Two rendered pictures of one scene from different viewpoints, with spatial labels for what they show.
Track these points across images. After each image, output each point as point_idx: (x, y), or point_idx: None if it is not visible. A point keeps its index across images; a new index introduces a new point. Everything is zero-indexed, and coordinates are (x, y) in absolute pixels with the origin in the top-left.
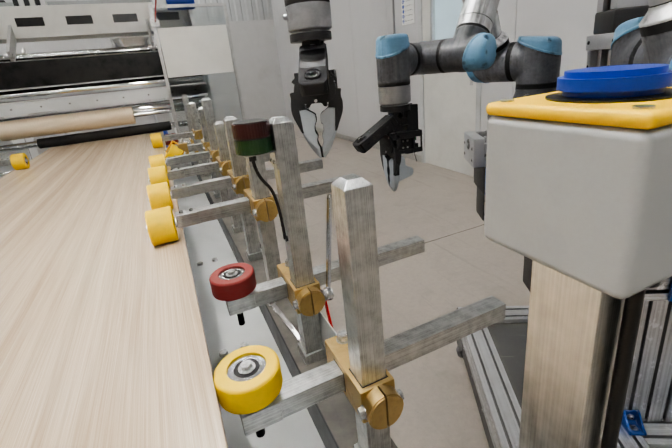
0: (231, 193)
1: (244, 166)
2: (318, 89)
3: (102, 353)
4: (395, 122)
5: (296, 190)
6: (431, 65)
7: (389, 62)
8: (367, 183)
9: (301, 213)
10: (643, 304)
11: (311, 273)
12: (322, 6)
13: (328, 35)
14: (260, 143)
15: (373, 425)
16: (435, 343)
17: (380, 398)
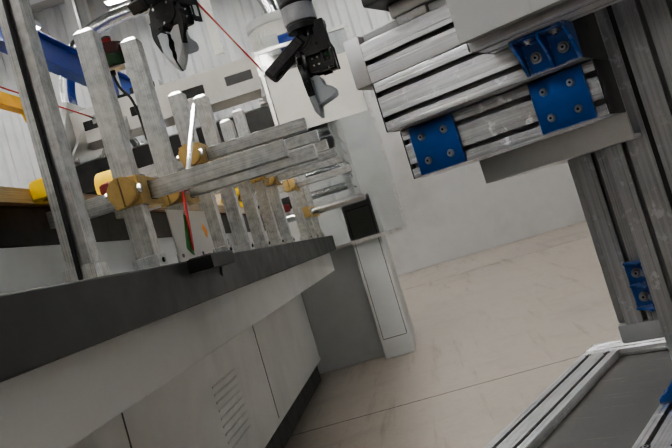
0: (245, 200)
1: (217, 143)
2: (138, 5)
3: None
4: (299, 41)
5: (146, 93)
6: None
7: None
8: (88, 29)
9: (153, 113)
10: (626, 183)
11: (171, 169)
12: None
13: None
14: (108, 57)
15: (110, 200)
16: (206, 173)
17: (113, 179)
